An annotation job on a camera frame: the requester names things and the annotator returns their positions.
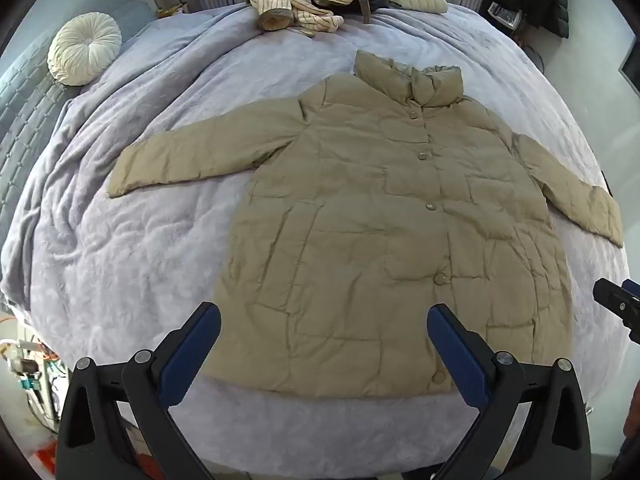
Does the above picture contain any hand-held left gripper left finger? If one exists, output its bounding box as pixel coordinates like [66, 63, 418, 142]
[55, 301, 223, 480]

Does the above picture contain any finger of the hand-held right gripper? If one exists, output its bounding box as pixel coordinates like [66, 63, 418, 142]
[592, 277, 640, 346]

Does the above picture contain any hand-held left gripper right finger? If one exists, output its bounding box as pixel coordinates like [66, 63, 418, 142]
[426, 302, 593, 480]

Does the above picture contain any khaki puffer jacket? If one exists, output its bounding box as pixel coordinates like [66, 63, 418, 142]
[107, 50, 625, 400]

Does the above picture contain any person's right forearm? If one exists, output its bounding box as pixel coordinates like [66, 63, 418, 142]
[624, 380, 640, 438]

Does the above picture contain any lavender blanket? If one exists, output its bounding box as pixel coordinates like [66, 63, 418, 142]
[0, 0, 632, 480]

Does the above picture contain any grey quilted headboard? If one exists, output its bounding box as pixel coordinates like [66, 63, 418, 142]
[0, 0, 156, 251]

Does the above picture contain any round cream pleated pillow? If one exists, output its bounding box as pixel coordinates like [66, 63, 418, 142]
[47, 12, 122, 86]

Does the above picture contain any cable clutter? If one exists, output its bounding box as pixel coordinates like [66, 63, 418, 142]
[0, 310, 68, 471]

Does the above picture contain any dark wall screen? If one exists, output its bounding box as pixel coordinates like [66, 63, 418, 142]
[619, 50, 640, 92]

